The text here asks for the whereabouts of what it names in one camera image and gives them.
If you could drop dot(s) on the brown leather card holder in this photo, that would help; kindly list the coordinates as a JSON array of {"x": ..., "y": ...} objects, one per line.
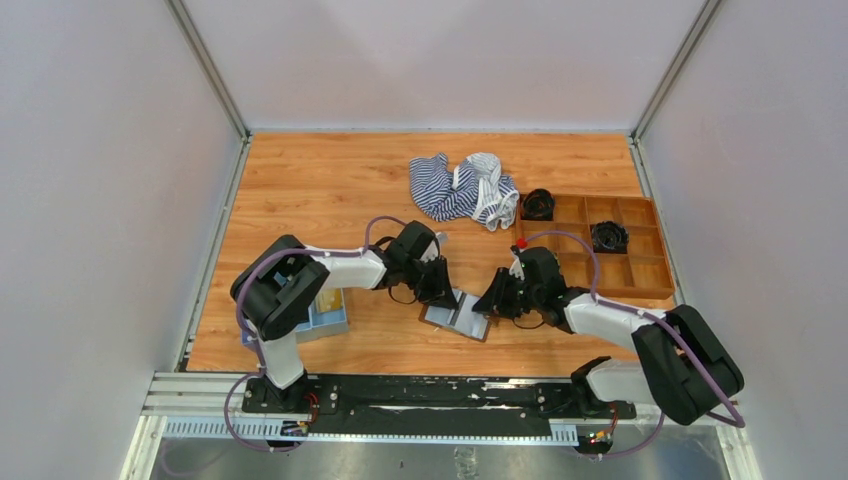
[{"x": 463, "y": 321}]

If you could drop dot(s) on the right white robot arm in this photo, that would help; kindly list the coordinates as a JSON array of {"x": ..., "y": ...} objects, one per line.
[{"x": 682, "y": 368}]

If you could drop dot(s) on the black coiled belt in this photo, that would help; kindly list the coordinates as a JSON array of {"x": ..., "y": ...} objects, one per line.
[
  {"x": 538, "y": 205},
  {"x": 609, "y": 237}
]

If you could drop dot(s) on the wooden compartment tray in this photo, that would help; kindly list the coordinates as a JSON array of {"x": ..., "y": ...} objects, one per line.
[{"x": 642, "y": 273}]

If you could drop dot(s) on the black coiled belt top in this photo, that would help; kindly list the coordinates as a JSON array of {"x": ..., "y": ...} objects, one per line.
[{"x": 538, "y": 205}]

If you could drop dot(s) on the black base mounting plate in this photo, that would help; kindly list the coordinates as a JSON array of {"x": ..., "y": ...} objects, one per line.
[{"x": 430, "y": 405}]

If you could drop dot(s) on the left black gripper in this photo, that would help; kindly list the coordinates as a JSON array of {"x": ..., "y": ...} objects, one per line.
[{"x": 440, "y": 291}]

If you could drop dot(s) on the blue striped cloth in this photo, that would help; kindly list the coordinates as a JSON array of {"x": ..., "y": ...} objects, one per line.
[{"x": 477, "y": 188}]

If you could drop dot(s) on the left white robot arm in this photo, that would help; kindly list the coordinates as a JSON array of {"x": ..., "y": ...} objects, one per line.
[{"x": 312, "y": 270}]

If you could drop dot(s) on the black coiled belt right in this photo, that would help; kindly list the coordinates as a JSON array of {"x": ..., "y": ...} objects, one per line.
[{"x": 609, "y": 237}]

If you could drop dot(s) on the blue plastic organizer box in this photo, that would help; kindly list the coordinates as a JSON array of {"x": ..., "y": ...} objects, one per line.
[{"x": 321, "y": 318}]

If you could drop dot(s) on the gold card in box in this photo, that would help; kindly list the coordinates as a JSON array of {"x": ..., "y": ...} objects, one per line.
[{"x": 329, "y": 300}]

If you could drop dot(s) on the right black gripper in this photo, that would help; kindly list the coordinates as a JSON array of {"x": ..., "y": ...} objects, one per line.
[{"x": 495, "y": 300}]

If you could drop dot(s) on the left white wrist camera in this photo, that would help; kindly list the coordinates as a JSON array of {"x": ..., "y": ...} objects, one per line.
[{"x": 433, "y": 251}]

